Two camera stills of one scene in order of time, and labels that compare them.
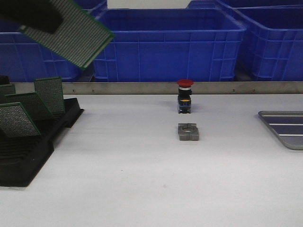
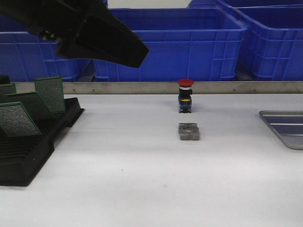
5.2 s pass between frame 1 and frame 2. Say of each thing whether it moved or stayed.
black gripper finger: moved
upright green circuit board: stayed
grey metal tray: stayed
